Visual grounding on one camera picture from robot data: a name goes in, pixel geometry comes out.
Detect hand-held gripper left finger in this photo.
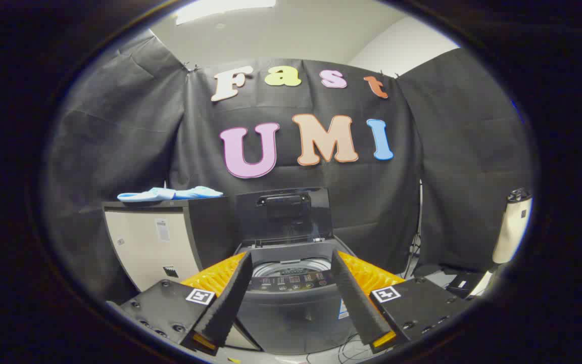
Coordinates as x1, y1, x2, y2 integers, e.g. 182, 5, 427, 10
119, 251, 254, 357

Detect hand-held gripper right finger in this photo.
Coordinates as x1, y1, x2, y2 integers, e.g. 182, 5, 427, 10
330, 249, 473, 354

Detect grey washing machine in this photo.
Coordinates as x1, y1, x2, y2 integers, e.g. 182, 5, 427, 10
230, 238, 367, 354

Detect light blue shirt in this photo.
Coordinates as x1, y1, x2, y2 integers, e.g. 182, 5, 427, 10
117, 186, 224, 203

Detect black box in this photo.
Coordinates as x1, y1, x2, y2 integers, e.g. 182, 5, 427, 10
445, 270, 486, 299

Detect grey and beige cabinet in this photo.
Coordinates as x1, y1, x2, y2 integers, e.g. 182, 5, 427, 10
102, 196, 236, 294

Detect black backdrop cloth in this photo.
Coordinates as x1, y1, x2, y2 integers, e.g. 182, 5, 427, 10
43, 30, 534, 304

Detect black floor cables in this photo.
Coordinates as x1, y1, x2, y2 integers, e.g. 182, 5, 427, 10
306, 334, 372, 363

